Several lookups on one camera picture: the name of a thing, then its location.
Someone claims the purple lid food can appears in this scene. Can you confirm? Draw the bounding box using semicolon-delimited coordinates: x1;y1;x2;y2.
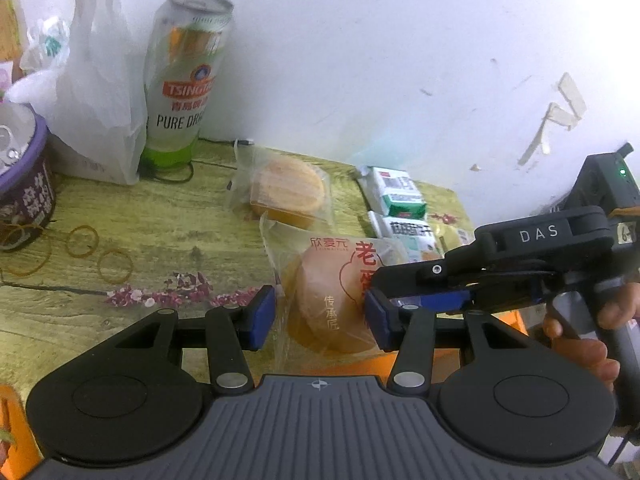
0;102;57;252

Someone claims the yellow sandwich biscuit packet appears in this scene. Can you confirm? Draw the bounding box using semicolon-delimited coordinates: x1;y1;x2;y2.
432;225;476;251

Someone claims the orange cardboard box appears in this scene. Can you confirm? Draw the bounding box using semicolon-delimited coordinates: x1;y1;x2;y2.
277;307;533;386

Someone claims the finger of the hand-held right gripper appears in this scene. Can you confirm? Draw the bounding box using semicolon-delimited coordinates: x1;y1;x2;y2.
392;287;475;317
372;246;484;302

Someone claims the large tan rubber band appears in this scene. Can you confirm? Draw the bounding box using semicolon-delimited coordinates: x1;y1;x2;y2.
0;225;52;277

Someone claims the person's right hand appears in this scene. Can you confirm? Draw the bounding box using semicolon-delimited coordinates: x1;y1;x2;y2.
542;284;640;393

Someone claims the round cake clear packet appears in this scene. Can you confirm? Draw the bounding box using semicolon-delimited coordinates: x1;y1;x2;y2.
260;220;416;361
227;147;336;231

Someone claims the walnut crisp biscuit packet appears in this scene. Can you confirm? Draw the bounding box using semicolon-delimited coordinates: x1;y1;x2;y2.
367;210;441;266

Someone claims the wooden desktop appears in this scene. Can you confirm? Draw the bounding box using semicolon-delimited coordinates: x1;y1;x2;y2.
0;137;478;391

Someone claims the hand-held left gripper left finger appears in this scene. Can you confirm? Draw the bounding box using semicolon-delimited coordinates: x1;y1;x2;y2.
90;285;277;395

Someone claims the green white cracker packet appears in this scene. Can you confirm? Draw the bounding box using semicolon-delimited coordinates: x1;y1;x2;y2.
357;165;428;218

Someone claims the white plastic bag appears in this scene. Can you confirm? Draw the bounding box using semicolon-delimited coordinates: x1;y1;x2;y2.
7;0;148;186

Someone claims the pink white box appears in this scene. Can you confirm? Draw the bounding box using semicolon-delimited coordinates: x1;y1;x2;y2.
0;60;15;103

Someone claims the wood pattern board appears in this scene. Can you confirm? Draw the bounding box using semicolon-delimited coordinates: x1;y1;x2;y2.
0;0;31;61

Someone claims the clear green print plastic bag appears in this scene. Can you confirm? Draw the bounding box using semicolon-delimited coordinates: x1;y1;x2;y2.
20;16;72;77

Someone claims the peeling wall tape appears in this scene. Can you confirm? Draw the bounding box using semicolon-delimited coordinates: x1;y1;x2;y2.
516;72;588;167

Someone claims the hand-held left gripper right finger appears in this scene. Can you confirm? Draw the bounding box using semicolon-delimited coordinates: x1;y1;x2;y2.
364;291;532;396

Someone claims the green white beer can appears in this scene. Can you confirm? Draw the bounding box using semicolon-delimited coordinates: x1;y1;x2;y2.
139;0;235;171

